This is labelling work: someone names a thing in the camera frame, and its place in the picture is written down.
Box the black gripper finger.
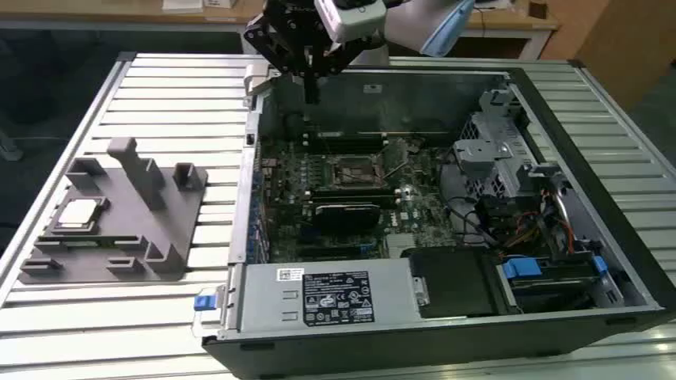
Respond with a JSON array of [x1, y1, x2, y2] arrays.
[[312, 35, 372, 105], [243, 7, 313, 105]]

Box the metal socket cover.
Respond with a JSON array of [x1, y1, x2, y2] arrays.
[[379, 137, 413, 178]]

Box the silver CPU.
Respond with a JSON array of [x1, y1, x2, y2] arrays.
[[56, 199, 103, 230]]

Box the CPU socket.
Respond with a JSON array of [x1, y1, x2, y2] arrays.
[[327, 154, 391, 189]]

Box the black graphics card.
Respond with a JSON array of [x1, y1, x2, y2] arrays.
[[312, 203, 383, 235]]

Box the green motherboard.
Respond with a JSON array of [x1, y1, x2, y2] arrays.
[[257, 134, 496, 265]]

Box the grey metal drive cage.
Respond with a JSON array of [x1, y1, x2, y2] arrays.
[[451, 89, 537, 199]]

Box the silver chipset heat sink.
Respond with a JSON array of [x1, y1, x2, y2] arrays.
[[384, 233, 419, 255]]

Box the grey parts rack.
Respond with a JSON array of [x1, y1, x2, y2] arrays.
[[19, 136, 211, 284]]

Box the green RAM stick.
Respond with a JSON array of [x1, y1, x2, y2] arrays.
[[37, 235, 140, 244]]

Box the grey power supply unit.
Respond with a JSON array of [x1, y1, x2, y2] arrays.
[[216, 263, 427, 342]]

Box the grey metal stand foot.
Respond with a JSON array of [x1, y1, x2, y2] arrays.
[[0, 129, 25, 162]]

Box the blue disk carrier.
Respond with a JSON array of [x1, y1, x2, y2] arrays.
[[499, 255, 608, 314]]

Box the wooden cabinet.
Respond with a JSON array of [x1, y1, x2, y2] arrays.
[[573, 0, 676, 114]]

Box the black PC case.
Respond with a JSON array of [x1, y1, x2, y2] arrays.
[[201, 63, 676, 380]]

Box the silver case latch bracket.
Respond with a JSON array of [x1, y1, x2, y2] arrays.
[[241, 63, 272, 108]]

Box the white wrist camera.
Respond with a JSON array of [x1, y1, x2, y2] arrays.
[[315, 0, 389, 43]]

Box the yellow power wires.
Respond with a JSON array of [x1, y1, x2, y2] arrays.
[[504, 221, 545, 249]]

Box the orange data cable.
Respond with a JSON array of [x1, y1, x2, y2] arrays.
[[559, 217, 577, 255]]

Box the silver metal handle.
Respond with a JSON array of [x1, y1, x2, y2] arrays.
[[188, 284, 235, 340]]

